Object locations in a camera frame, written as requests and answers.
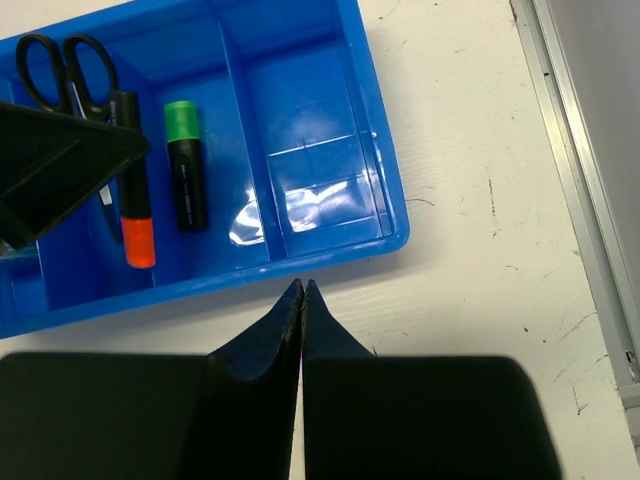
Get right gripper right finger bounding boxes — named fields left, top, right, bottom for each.
left=302, top=282, right=562, bottom=479

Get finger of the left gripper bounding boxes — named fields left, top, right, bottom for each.
left=1, top=102, right=151, bottom=250

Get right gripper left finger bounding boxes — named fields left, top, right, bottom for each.
left=1, top=281, right=304, bottom=479

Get black handled scissors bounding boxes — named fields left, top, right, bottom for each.
left=14, top=32, right=124, bottom=245

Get orange highlighter marker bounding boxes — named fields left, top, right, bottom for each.
left=110, top=90, right=156, bottom=269

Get green highlighter marker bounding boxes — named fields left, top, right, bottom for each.
left=164, top=100, right=208, bottom=232

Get blue plastic compartment tray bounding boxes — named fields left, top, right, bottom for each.
left=1, top=1, right=409, bottom=337

